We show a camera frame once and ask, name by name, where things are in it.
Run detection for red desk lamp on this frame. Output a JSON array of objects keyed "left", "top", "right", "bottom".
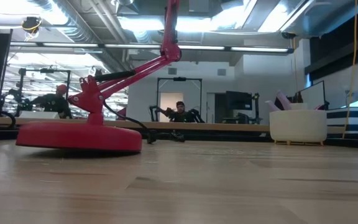
[{"left": 15, "top": 0, "right": 182, "bottom": 154}]

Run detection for person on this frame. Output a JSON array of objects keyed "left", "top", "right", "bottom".
[
  {"left": 30, "top": 83, "right": 73, "bottom": 119},
  {"left": 160, "top": 101, "right": 202, "bottom": 124}
]

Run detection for light wooden desk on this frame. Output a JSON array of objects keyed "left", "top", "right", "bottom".
[{"left": 0, "top": 115, "right": 347, "bottom": 134}]

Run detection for black monitor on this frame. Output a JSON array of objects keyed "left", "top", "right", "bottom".
[{"left": 225, "top": 91, "right": 254, "bottom": 111}]

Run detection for long ceiling light bar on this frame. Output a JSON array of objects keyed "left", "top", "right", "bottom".
[{"left": 9, "top": 42, "right": 295, "bottom": 54}]

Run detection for lavender marker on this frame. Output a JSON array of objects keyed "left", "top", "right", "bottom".
[{"left": 265, "top": 100, "right": 282, "bottom": 112}]

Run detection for marker pen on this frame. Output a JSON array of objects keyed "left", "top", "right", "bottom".
[{"left": 275, "top": 90, "right": 293, "bottom": 111}]

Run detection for white round pen cup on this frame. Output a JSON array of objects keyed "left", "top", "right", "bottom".
[{"left": 269, "top": 108, "right": 328, "bottom": 146}]

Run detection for white screen monitor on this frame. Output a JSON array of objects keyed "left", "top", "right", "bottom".
[{"left": 299, "top": 80, "right": 330, "bottom": 111}]

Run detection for white flat box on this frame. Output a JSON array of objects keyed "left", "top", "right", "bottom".
[{"left": 19, "top": 111, "right": 61, "bottom": 120}]

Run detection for black white striped box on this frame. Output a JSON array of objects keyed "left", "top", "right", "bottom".
[{"left": 326, "top": 106, "right": 358, "bottom": 135}]

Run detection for black cable plug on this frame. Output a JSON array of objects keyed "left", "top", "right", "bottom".
[{"left": 168, "top": 130, "right": 186, "bottom": 143}]

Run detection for black gantry frame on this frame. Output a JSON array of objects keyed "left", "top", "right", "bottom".
[
  {"left": 0, "top": 67, "right": 71, "bottom": 118},
  {"left": 156, "top": 77, "right": 203, "bottom": 123}
]

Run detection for black lamp power cord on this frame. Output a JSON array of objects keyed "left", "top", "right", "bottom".
[{"left": 103, "top": 100, "right": 158, "bottom": 145}]

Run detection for black metal table frame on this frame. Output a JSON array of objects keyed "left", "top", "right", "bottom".
[{"left": 0, "top": 128, "right": 358, "bottom": 150}]

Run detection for yellow cable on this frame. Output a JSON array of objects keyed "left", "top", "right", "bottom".
[{"left": 342, "top": 0, "right": 358, "bottom": 140}]

